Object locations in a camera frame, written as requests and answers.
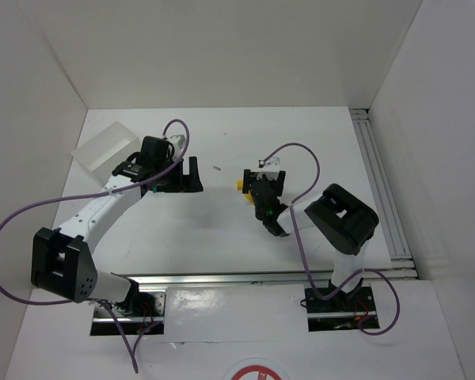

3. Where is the right aluminium rail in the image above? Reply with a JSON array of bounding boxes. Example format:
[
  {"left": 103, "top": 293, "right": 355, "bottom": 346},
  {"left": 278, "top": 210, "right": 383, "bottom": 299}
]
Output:
[{"left": 349, "top": 109, "right": 416, "bottom": 271}]

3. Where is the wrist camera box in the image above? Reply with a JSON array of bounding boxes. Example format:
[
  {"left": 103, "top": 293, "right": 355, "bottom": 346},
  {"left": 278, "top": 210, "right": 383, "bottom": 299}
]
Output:
[
  {"left": 257, "top": 157, "right": 280, "bottom": 181},
  {"left": 164, "top": 135, "right": 186, "bottom": 160}
]

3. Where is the aluminium rail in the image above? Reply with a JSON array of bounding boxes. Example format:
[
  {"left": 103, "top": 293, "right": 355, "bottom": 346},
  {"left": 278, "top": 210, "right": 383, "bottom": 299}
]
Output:
[
  {"left": 349, "top": 109, "right": 416, "bottom": 271},
  {"left": 128, "top": 261, "right": 419, "bottom": 289}
]

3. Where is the front aluminium rail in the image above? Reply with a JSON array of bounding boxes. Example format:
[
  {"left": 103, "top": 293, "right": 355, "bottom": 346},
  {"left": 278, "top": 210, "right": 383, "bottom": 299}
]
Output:
[{"left": 128, "top": 261, "right": 419, "bottom": 289}]

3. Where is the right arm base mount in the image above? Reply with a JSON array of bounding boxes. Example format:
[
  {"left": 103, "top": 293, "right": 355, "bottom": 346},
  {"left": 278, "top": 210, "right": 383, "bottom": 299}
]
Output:
[{"left": 300, "top": 286, "right": 380, "bottom": 332}]

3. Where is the clear plastic container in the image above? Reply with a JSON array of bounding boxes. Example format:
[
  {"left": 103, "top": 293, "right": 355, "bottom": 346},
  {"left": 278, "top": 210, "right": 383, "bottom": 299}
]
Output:
[{"left": 71, "top": 122, "right": 140, "bottom": 185}]

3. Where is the red prohibition sign sticker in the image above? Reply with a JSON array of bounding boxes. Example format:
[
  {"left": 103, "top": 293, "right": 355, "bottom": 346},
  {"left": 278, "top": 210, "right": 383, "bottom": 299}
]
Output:
[{"left": 222, "top": 357, "right": 290, "bottom": 380}]

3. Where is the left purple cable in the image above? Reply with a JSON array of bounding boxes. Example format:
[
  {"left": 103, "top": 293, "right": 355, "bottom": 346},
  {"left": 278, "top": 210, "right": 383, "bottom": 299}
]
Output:
[{"left": 0, "top": 118, "right": 191, "bottom": 374}]

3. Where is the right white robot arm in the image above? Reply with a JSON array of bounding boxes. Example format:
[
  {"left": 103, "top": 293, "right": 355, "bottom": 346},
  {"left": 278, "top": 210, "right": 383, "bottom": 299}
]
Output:
[{"left": 241, "top": 169, "right": 379, "bottom": 302}]

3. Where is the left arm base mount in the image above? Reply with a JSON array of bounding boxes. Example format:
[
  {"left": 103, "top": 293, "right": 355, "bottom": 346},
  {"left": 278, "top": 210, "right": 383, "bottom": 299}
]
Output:
[{"left": 89, "top": 288, "right": 167, "bottom": 336}]

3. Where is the yellow rectangular block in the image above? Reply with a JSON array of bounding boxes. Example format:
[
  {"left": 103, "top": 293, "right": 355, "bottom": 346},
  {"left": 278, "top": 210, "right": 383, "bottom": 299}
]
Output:
[{"left": 245, "top": 193, "right": 254, "bottom": 205}]

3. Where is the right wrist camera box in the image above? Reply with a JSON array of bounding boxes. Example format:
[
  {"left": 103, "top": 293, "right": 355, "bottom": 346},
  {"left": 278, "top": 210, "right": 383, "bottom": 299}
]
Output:
[{"left": 257, "top": 157, "right": 280, "bottom": 181}]

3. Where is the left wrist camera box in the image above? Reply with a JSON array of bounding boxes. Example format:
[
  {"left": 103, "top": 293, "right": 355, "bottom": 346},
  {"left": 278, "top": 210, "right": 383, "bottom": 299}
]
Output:
[{"left": 164, "top": 135, "right": 186, "bottom": 160}]

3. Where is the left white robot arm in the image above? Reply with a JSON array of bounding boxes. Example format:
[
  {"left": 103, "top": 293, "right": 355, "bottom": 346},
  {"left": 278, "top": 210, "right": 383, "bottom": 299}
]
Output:
[{"left": 31, "top": 135, "right": 203, "bottom": 313}]

